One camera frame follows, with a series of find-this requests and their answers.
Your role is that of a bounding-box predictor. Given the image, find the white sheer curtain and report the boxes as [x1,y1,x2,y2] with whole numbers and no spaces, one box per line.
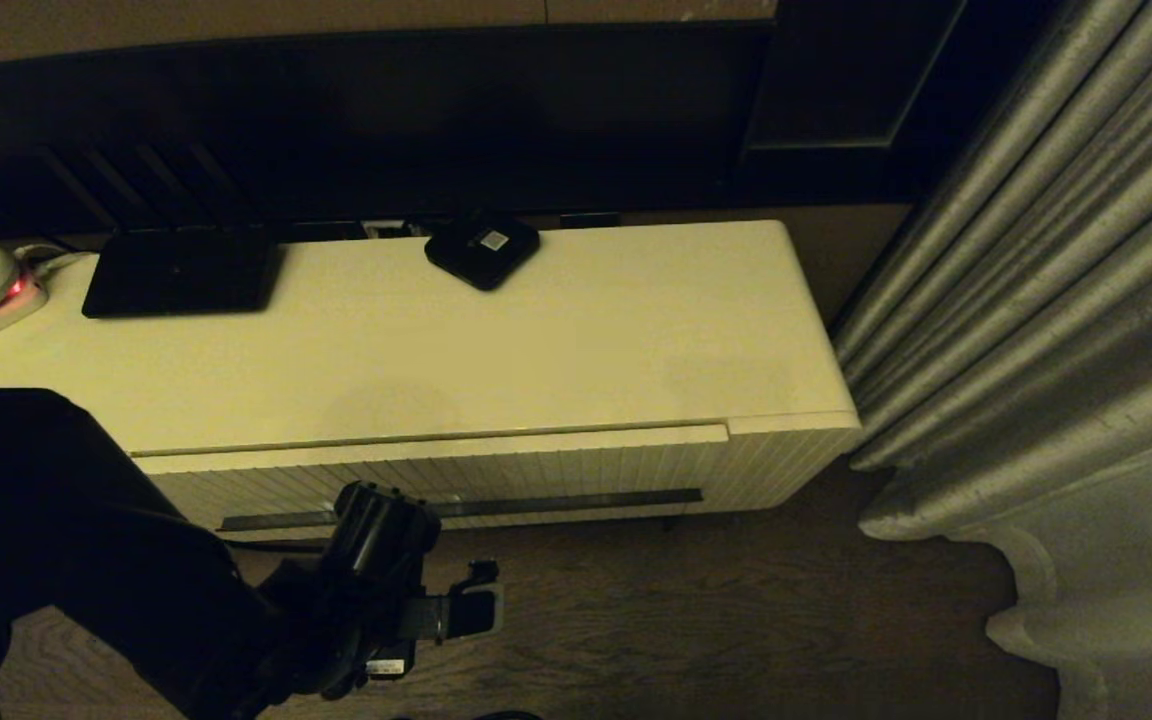
[981,420,1152,720]

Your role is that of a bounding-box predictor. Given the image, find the grey textured curtain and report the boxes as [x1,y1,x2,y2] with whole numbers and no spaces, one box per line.
[829,0,1152,546]

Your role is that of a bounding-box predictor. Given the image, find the black television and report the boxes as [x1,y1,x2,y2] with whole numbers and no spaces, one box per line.
[0,18,777,246]

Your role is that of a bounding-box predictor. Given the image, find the cream fluted drawer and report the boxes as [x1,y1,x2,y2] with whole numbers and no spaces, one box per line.
[131,423,731,533]

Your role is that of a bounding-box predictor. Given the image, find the small black square box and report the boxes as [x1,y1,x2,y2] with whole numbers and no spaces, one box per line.
[423,213,542,294]

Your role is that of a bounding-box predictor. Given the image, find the white low cabinet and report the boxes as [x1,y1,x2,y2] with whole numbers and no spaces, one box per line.
[0,220,865,533]

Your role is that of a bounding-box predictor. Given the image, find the dark metal handle rail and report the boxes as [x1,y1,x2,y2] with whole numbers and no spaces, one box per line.
[219,488,705,532]

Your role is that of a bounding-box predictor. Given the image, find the black flat set-top box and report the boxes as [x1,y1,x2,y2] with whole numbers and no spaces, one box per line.
[81,228,288,321]

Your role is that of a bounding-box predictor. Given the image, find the white power cord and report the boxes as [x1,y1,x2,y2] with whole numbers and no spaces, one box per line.
[14,241,99,281]

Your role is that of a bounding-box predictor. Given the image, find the white power strip red light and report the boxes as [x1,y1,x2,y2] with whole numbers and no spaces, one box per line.
[0,272,51,342]

